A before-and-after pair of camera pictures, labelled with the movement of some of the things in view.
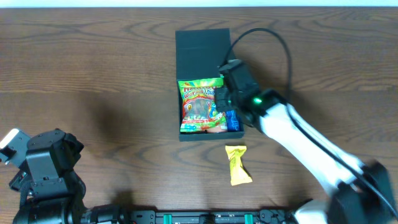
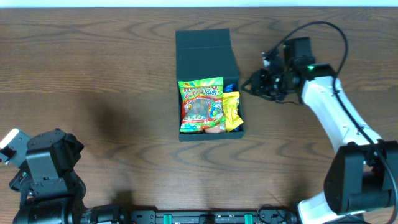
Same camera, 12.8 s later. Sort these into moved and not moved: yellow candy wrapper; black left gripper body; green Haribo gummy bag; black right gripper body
Moved: yellow candy wrapper; black right gripper body
Not moved: black left gripper body; green Haribo gummy bag
